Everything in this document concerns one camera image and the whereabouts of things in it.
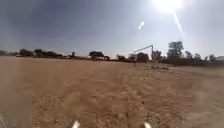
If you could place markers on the row of distant trees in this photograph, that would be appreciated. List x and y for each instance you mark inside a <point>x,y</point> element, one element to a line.
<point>96,55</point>

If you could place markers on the brown dirt field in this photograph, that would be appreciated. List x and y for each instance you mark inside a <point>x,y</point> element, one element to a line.
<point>100,90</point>

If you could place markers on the robot's own part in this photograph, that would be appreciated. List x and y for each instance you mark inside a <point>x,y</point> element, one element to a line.
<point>76,124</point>
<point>147,125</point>

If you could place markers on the goal post frame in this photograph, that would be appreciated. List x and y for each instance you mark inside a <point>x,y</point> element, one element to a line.
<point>152,50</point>

